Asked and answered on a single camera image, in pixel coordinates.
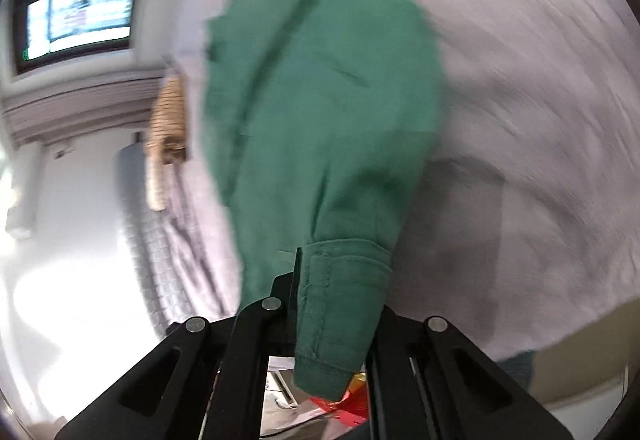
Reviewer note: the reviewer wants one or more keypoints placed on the grey curtain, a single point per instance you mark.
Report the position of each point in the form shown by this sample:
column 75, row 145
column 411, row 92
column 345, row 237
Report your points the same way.
column 68, row 110

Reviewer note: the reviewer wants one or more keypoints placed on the grey bed blanket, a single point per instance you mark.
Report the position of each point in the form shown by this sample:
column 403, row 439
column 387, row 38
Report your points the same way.
column 527, row 230

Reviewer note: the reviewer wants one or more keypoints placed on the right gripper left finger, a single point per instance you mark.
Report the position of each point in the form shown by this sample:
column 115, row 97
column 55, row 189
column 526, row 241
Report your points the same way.
column 206, row 380

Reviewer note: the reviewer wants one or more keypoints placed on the grey padded headboard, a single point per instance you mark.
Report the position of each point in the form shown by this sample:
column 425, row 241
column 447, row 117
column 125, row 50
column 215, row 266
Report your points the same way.
column 163, row 292

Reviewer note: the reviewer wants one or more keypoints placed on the green work jacket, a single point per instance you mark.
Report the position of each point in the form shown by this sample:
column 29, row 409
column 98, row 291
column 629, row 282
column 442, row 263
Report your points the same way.
column 317, row 120

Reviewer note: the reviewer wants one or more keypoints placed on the cream pillow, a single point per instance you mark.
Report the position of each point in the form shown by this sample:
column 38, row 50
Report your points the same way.
column 155, row 183

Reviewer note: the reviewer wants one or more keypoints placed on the red packaging on floor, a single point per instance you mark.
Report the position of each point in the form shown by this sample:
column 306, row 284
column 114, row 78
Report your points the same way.
column 353, row 409

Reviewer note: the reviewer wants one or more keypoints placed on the wall television screen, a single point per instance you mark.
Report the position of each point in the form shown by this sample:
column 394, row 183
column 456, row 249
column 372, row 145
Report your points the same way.
column 45, row 32

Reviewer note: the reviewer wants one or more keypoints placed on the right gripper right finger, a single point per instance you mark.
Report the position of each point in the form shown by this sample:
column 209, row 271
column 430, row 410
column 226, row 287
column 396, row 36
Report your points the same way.
column 426, row 380

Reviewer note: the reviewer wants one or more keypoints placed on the beige striped garment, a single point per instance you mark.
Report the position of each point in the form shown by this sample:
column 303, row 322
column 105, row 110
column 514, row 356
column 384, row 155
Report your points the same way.
column 167, row 142

